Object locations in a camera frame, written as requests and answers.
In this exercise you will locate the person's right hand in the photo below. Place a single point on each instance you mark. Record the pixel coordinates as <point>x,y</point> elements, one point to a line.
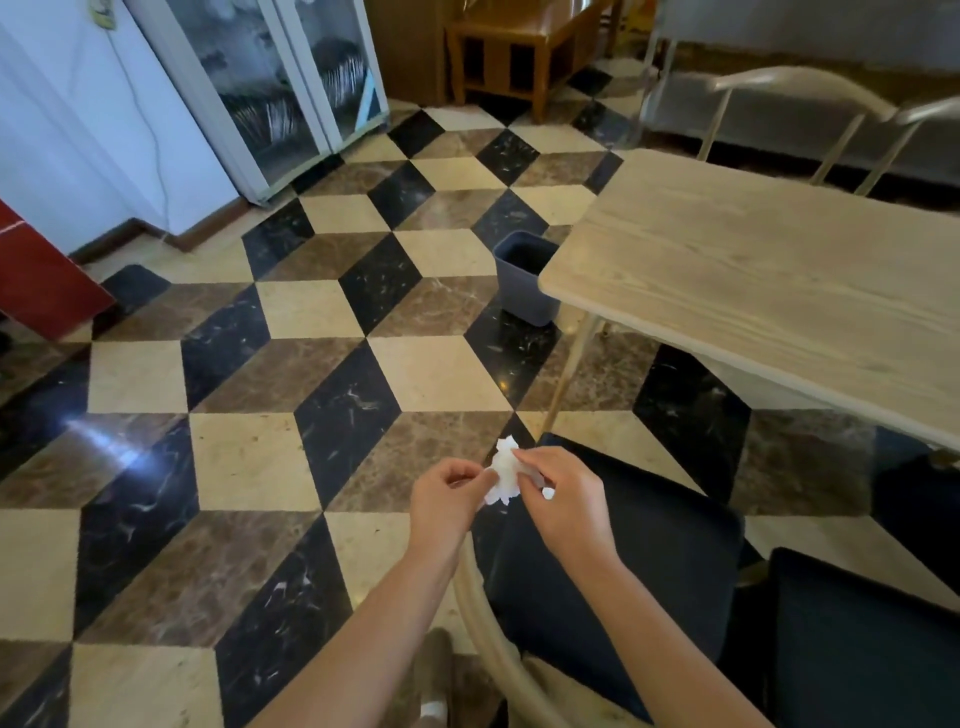
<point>571,511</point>

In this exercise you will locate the person's left hand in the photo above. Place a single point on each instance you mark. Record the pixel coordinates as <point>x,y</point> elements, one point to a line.
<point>441,508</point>

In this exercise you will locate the person's right thumb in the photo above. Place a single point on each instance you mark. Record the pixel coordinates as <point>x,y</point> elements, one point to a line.
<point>526,487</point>

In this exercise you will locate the person's left thumb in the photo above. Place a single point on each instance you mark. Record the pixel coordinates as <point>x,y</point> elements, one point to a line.
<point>474,486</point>

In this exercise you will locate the white tissue paper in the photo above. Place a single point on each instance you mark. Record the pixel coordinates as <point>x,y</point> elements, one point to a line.
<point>505,472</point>

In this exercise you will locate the person's left forearm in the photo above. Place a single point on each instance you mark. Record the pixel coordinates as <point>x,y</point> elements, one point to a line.
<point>352,652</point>

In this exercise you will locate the person's right forearm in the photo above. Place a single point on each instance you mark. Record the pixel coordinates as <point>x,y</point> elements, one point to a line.
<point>660,645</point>

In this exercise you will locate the dark cushioned wooden chair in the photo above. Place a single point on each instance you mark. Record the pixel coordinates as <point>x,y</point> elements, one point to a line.
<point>855,637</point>
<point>622,555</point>

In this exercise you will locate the person's shoe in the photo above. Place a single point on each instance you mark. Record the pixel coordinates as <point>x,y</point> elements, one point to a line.
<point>433,679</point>

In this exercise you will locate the grey plastic waste bin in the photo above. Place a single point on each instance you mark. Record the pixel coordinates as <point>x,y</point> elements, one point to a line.
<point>525,277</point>

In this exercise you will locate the light wooden table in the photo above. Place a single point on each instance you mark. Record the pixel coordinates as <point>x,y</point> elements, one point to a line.
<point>772,285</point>

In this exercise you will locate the brown wooden bench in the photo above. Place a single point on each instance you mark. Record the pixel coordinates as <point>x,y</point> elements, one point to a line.
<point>525,45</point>

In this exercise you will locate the white glass-door cabinet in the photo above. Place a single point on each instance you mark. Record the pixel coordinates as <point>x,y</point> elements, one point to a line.
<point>277,82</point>

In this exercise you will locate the light wooden chair backrest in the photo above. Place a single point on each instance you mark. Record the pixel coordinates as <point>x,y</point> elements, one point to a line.
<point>795,105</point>
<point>911,139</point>

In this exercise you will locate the red cabinet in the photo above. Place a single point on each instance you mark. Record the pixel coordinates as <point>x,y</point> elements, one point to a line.
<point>41,274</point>

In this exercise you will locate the grey sofa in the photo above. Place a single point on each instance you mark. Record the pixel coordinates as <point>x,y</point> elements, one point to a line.
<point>810,82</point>

